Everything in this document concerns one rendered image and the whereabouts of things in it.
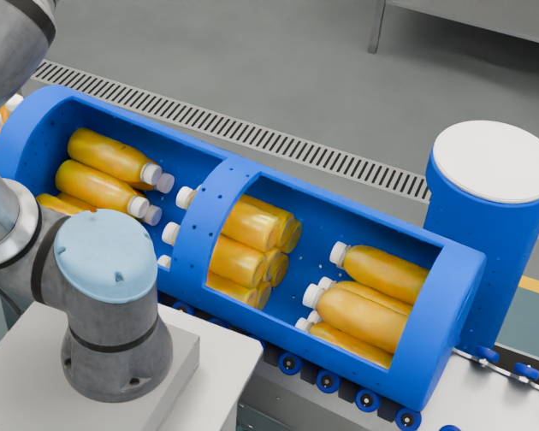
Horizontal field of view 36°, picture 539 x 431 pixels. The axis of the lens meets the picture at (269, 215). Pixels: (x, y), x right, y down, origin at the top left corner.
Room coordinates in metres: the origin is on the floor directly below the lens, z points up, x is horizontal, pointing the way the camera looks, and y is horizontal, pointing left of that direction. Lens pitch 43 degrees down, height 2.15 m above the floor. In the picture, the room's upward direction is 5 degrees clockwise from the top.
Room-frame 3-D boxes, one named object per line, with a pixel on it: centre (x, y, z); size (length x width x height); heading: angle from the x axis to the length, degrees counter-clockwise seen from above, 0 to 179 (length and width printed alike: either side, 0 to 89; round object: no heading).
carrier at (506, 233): (1.43, -0.49, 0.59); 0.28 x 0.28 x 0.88
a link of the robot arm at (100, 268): (0.68, 0.20, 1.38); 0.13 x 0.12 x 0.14; 73
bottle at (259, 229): (1.05, 0.07, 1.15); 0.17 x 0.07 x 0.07; 65
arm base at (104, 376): (0.68, 0.19, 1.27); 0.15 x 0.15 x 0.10
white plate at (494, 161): (1.43, -0.49, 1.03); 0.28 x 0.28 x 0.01
